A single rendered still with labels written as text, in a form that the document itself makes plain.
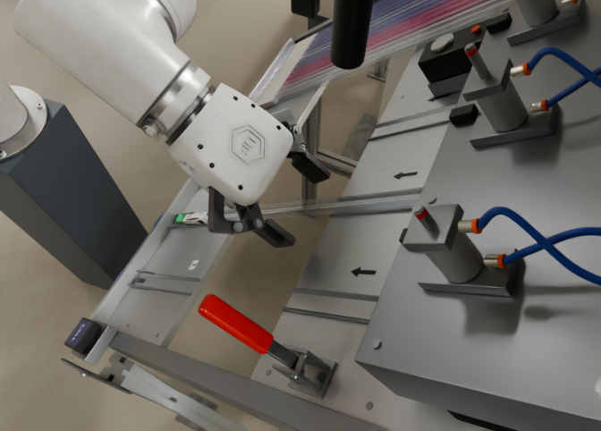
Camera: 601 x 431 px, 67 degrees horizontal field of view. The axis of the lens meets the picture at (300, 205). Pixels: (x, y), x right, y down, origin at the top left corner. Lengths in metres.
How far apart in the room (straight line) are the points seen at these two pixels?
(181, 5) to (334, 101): 1.44
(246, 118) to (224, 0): 1.95
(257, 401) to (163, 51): 0.31
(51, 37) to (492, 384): 0.41
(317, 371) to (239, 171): 0.20
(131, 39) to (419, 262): 0.31
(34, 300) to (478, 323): 1.54
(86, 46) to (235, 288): 1.14
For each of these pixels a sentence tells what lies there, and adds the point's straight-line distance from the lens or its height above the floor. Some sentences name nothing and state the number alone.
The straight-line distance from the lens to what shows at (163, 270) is 0.70.
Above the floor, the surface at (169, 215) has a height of 0.73.
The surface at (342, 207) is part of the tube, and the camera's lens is 0.46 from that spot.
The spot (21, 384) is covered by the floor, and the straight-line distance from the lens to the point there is 1.62.
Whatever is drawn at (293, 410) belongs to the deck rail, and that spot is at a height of 1.04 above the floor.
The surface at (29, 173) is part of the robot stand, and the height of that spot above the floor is 0.66.
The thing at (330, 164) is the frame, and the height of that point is 0.31.
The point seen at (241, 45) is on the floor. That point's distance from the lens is 2.15.
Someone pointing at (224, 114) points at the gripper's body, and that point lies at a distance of 0.46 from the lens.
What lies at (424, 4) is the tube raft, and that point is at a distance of 0.73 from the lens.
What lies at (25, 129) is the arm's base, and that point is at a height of 0.71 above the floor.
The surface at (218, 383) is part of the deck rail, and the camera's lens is 0.43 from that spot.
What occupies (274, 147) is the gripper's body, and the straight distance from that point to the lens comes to 0.48.
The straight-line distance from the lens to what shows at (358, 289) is 0.39.
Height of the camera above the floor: 1.39
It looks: 60 degrees down
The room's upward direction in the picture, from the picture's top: straight up
